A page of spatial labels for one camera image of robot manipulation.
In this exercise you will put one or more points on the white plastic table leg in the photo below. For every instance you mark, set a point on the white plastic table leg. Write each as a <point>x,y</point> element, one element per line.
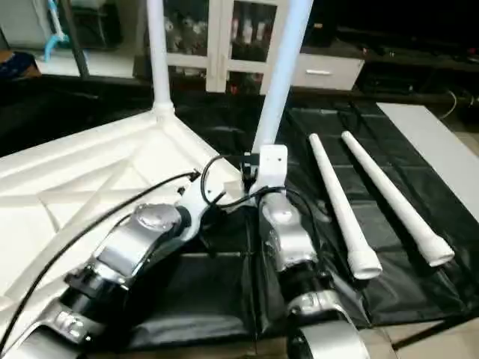
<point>397,198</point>
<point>281,75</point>
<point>340,209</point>
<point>159,56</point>

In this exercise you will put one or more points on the white plastic table top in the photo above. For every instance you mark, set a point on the white plastic table top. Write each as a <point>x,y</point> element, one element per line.
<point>75,194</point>

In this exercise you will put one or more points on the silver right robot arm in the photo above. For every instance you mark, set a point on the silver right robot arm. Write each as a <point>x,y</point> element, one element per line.
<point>292,254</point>

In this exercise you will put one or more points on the black work mat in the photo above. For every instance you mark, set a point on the black work mat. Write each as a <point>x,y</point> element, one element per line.
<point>224,299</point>

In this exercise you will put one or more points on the white drawer unit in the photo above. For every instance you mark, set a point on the white drawer unit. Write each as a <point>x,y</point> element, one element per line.
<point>325,71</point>

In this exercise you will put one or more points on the white glass door cabinet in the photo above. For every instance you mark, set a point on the white glass door cabinet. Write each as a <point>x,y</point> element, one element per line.
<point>217,41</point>

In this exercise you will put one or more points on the white flat board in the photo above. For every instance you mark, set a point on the white flat board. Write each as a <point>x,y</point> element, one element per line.
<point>438,149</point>

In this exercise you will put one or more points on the dark low media cabinet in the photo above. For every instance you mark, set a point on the dark low media cabinet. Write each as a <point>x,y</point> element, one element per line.
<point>419,71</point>

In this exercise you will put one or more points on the grey vertical metal pole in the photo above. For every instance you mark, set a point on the grey vertical metal pole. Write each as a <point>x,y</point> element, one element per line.
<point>73,37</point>

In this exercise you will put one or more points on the light blue plastic object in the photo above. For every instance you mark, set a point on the light blue plastic object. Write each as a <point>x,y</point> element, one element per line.
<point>52,30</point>

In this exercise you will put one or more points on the brown cardboard box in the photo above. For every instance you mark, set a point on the brown cardboard box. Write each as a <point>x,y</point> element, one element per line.
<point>16,63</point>

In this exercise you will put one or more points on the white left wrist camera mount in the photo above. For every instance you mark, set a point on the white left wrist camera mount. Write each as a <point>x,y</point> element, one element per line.
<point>194,202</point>

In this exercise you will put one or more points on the black metal frame leg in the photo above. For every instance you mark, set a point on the black metal frame leg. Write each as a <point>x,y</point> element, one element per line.
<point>434,333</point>

